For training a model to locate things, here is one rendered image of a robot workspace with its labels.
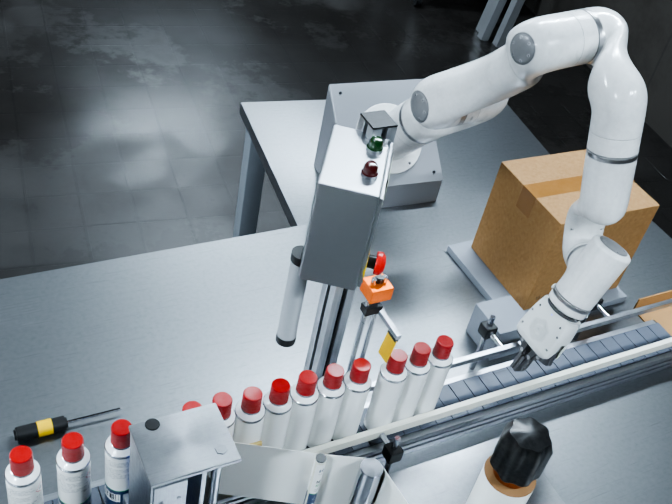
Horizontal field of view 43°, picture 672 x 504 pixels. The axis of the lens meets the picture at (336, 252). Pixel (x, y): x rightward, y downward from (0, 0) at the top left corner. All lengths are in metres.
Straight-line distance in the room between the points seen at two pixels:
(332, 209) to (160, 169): 2.50
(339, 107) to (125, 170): 1.63
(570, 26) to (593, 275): 0.46
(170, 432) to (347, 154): 0.49
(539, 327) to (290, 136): 1.05
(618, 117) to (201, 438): 0.87
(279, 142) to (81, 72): 2.03
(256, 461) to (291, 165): 1.14
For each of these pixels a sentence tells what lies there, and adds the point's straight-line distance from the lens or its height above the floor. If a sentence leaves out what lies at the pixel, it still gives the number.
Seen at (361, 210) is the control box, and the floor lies 1.45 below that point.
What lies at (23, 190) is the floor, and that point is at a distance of 3.60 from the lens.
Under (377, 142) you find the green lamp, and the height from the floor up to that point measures 1.49.
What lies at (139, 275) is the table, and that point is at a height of 0.83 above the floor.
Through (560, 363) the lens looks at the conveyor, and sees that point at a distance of 1.98.
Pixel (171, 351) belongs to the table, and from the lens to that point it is 1.84.
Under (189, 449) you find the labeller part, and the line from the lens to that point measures 1.30.
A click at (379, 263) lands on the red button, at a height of 1.34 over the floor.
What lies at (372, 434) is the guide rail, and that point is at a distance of 1.65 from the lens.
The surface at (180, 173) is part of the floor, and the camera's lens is 3.71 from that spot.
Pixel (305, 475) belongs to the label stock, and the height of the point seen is 1.00.
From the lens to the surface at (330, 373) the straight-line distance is 1.50.
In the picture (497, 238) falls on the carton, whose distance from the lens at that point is 2.13.
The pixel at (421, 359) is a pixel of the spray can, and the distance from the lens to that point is 1.59.
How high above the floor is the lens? 2.20
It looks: 40 degrees down
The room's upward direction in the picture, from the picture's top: 13 degrees clockwise
